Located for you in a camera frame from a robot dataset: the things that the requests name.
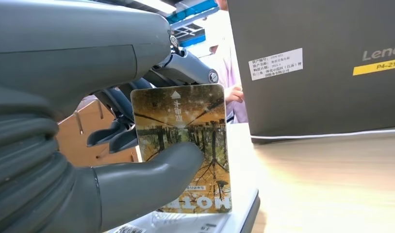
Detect golden hotel card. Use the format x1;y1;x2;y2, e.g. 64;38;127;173
131;84;233;214

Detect person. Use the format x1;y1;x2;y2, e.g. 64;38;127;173
197;0;249;124

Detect grey card reader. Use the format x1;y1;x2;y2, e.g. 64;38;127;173
107;189;261;233

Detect grey laptop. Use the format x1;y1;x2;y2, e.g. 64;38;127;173
227;0;395;144

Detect wooden compartment organizer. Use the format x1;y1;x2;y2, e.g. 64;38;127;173
56;95;140;168

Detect white cable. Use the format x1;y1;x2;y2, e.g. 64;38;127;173
250;128;395;140

